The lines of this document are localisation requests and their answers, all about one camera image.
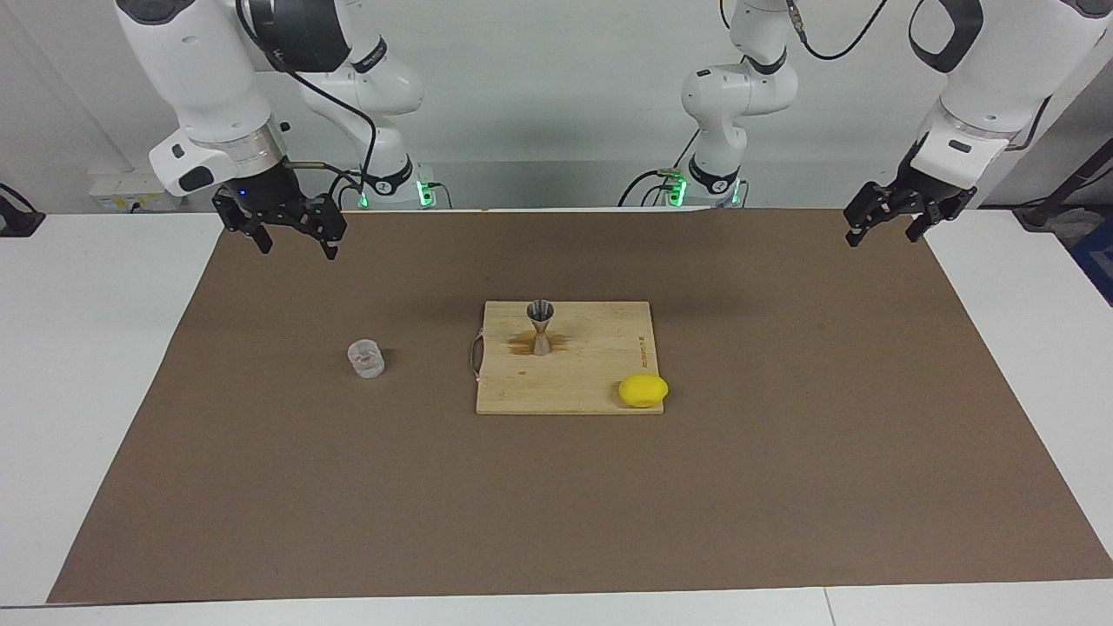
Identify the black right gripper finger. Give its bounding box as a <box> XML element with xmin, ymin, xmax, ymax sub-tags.
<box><xmin>301</xmin><ymin>195</ymin><xmax>348</xmax><ymax>261</ymax></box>
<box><xmin>212</xmin><ymin>191</ymin><xmax>273</xmax><ymax>256</ymax></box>

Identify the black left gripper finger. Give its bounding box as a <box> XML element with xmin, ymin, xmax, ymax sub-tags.
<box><xmin>903</xmin><ymin>191</ymin><xmax>965</xmax><ymax>243</ymax></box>
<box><xmin>843</xmin><ymin>180</ymin><xmax>902</xmax><ymax>250</ymax></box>

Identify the small clear glass cup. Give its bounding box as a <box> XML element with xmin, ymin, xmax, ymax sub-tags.
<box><xmin>347</xmin><ymin>340</ymin><xmax>386</xmax><ymax>379</ymax></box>

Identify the metal double jigger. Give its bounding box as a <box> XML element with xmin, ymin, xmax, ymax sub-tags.
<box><xmin>527</xmin><ymin>300</ymin><xmax>556</xmax><ymax>356</ymax></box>

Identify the white power strip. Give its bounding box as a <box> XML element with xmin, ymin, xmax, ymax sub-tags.
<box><xmin>90</xmin><ymin>171</ymin><xmax>170</xmax><ymax>212</ymax></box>

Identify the black stand leg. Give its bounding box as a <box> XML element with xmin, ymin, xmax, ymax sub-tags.
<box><xmin>1016</xmin><ymin>143</ymin><xmax>1113</xmax><ymax>231</ymax></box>

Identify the blue crate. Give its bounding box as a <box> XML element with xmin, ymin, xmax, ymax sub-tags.
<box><xmin>1068</xmin><ymin>216</ymin><xmax>1113</xmax><ymax>307</ymax></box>

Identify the brown table mat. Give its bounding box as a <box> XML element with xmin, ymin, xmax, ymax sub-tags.
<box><xmin>45</xmin><ymin>207</ymin><xmax>1113</xmax><ymax>605</ymax></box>

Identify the wooden cutting board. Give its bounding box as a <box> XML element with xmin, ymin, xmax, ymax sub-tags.
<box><xmin>470</xmin><ymin>301</ymin><xmax>664</xmax><ymax>416</ymax></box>

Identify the yellow lemon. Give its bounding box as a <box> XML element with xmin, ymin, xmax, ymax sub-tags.
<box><xmin>618</xmin><ymin>374</ymin><xmax>670</xmax><ymax>409</ymax></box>

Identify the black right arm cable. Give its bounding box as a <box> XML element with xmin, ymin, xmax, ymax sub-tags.
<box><xmin>235</xmin><ymin>0</ymin><xmax>380</xmax><ymax>210</ymax></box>

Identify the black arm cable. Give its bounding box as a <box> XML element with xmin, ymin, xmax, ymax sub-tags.
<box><xmin>235</xmin><ymin>0</ymin><xmax>380</xmax><ymax>210</ymax></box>
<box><xmin>785</xmin><ymin>0</ymin><xmax>892</xmax><ymax>60</ymax></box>

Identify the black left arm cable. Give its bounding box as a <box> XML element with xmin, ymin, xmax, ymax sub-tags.
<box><xmin>785</xmin><ymin>0</ymin><xmax>892</xmax><ymax>60</ymax></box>

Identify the black clamp mount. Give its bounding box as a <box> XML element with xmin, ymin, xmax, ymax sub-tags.
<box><xmin>0</xmin><ymin>183</ymin><xmax>46</xmax><ymax>237</ymax></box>

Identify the black base cable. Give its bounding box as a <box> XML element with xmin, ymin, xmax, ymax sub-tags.
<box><xmin>618</xmin><ymin>129</ymin><xmax>699</xmax><ymax>208</ymax></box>

